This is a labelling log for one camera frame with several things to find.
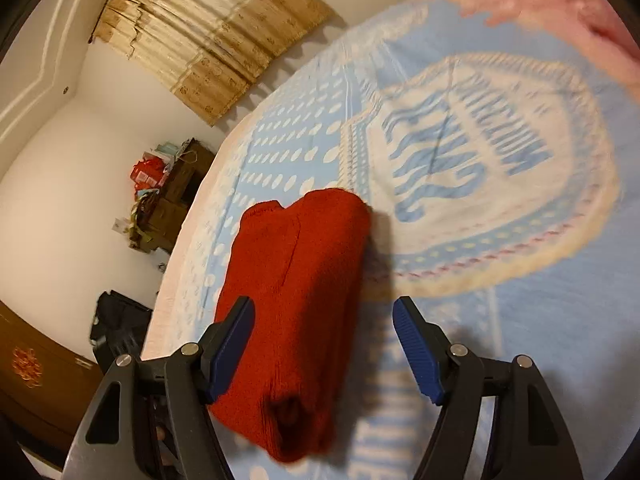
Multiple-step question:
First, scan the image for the red knitted sweater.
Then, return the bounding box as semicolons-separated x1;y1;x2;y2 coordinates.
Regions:
209;188;371;463

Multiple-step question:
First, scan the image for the black folding chair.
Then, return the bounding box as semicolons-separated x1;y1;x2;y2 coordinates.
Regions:
89;290;153;374

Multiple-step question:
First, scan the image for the brown wooden door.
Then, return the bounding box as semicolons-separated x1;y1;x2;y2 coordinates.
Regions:
1;306;103;465

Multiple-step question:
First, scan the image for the colourful clutter on desk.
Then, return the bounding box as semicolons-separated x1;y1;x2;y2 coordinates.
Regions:
126;188;160;254

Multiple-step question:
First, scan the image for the dark wooden desk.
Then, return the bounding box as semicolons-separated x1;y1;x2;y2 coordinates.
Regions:
148;139;215;254

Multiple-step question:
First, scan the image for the red gift box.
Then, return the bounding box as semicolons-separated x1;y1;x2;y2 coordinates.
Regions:
130;155;165;192

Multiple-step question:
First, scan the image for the blue polka dot bedsheet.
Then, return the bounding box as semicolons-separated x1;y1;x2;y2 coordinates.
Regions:
144;0;639;479

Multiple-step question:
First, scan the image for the beige window curtain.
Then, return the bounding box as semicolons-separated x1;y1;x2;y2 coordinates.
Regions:
92;0;332;125

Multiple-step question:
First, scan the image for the pink folded quilt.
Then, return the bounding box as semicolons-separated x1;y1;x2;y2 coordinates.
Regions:
546;0;640;68

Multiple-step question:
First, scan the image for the white card on wall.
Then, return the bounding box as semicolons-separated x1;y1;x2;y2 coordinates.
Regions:
112;218;130;234

